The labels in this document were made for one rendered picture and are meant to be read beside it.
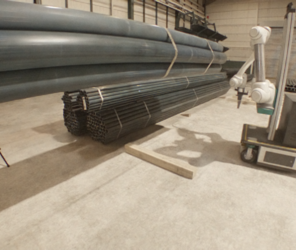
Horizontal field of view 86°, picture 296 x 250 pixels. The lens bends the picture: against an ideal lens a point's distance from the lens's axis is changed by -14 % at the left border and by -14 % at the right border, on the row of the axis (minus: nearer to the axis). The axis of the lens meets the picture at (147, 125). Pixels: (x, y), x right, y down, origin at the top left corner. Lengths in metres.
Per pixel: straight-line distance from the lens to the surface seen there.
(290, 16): 2.39
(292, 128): 2.36
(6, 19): 0.92
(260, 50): 2.05
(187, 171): 1.97
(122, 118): 2.69
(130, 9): 13.45
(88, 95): 2.43
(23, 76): 0.91
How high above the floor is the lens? 1.17
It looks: 20 degrees down
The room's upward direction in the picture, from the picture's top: straight up
